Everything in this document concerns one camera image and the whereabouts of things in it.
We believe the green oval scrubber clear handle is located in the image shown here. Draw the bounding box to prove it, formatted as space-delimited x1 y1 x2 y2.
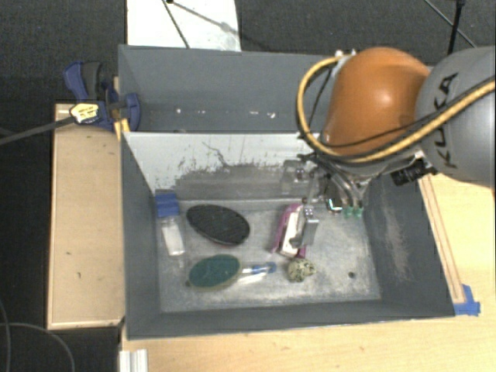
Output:
184 253 278 292

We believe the black oval brush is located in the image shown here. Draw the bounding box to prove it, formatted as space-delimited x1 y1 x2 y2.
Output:
185 204 251 246

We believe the speckled pale stone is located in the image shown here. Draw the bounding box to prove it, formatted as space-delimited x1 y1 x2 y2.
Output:
287 257 317 284

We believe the purple and white stapler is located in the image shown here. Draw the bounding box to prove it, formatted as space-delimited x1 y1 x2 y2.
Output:
269 203 309 259

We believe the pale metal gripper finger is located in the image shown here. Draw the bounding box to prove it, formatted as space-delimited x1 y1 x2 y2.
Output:
281 160 312 196
290 206 320 248

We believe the grey metal bin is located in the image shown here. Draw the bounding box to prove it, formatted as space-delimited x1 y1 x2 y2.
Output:
117 43 456 341

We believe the black cylinder on white bracket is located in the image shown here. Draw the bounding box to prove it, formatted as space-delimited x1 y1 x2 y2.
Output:
390 160 438 188

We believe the clear bottle with blue cap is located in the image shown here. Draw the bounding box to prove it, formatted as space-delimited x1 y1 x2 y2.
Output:
154 192 187 257

